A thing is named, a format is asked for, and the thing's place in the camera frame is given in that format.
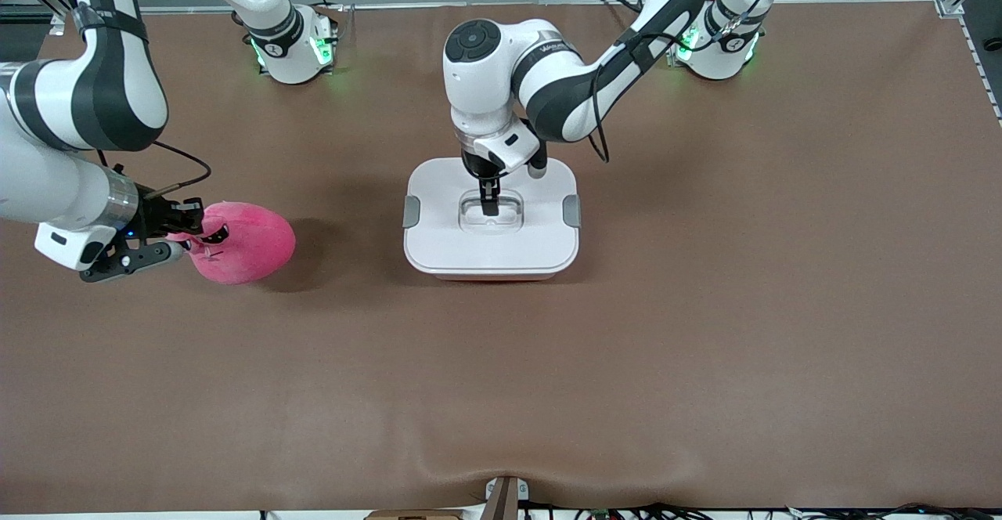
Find metal table clamp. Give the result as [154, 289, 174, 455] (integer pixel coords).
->
[481, 475, 530, 520]

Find white measuring tape strip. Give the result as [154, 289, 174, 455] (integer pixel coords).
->
[959, 15, 1002, 125]

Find pink plush toy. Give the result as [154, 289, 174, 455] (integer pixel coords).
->
[167, 201, 297, 286]

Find pink plastic box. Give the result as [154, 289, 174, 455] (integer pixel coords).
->
[431, 269, 558, 282]

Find white box lid grey latches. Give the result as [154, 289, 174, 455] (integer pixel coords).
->
[402, 157, 582, 278]

